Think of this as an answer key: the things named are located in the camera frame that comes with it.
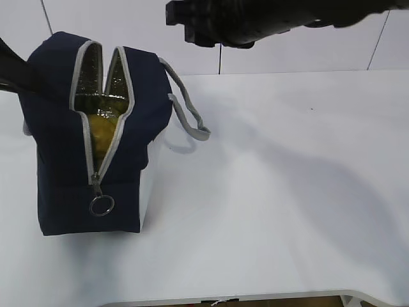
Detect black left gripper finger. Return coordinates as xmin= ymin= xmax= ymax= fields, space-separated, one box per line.
xmin=1 ymin=40 xmax=43 ymax=93

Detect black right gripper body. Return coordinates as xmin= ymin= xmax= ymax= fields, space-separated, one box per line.
xmin=166 ymin=1 xmax=307 ymax=49

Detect navy lunch bag grey handles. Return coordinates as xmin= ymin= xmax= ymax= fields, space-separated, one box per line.
xmin=19 ymin=32 xmax=210 ymax=236

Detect yellow pear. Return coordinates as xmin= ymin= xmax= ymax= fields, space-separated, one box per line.
xmin=88 ymin=114 xmax=118 ymax=169

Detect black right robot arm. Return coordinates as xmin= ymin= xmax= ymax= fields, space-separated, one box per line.
xmin=166 ymin=0 xmax=408 ymax=49

